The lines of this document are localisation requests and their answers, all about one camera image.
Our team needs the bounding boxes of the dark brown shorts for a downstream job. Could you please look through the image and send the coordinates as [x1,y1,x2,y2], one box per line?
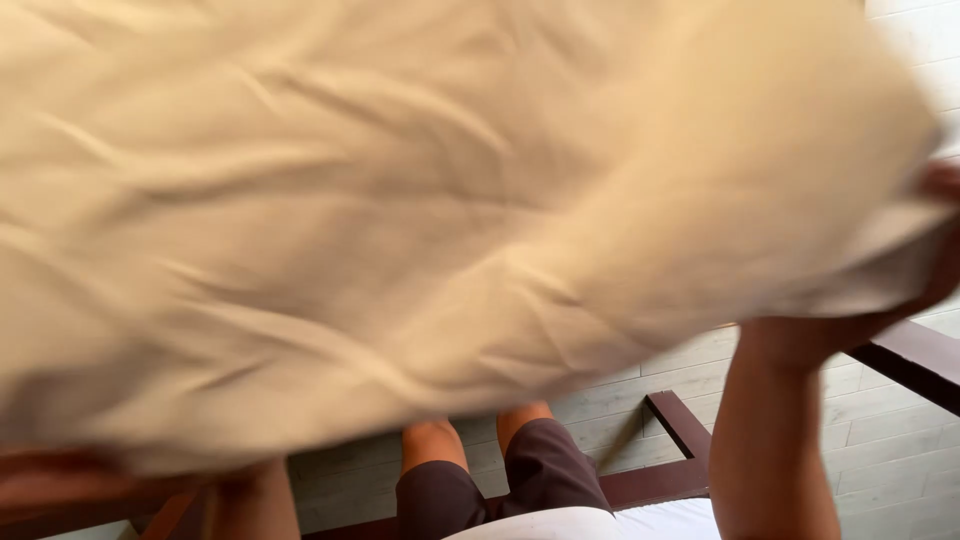
[395,417,614,540]

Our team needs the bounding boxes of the person's right leg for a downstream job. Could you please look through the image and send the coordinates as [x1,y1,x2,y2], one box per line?
[495,400,556,456]

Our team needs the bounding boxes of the dark wooden bed frame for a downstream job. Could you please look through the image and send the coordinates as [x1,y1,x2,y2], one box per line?
[0,318,960,540]

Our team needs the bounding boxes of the person's leg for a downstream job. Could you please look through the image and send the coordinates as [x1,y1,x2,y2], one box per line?
[495,400,556,456]
[400,418,471,477]

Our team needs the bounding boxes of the cream pillow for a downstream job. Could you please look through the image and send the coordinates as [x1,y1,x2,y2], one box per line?
[0,0,955,478]

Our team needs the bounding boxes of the person's left leg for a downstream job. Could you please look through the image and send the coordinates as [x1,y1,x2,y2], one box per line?
[400,418,471,477]

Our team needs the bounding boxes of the white shirt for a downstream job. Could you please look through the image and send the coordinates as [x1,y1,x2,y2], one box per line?
[442,505,625,540]

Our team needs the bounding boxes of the person's right hand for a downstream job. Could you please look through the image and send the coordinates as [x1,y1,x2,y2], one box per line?
[738,159,960,370]

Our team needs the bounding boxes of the white mattress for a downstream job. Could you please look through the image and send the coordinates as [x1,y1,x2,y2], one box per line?
[613,497,723,540]

